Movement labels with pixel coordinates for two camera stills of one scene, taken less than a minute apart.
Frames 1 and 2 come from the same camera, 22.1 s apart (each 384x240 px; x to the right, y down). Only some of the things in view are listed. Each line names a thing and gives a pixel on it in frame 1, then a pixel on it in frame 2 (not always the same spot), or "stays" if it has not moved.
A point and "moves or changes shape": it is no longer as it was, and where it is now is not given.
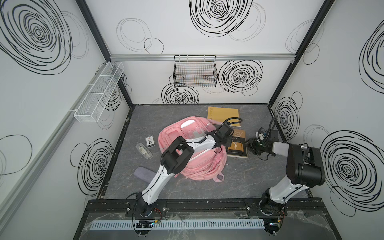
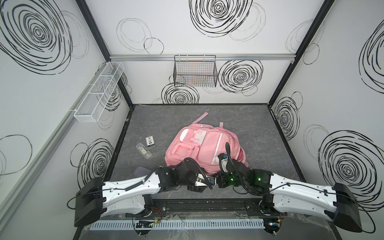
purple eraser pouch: (144, 174) stays
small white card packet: (150, 141) stays
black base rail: (206, 207) stays
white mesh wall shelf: (90, 107) stays
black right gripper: (253, 146) to (223, 169)
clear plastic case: (144, 150) stays
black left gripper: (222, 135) to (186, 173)
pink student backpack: (206, 165) moves or changes shape
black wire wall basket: (195, 71) stays
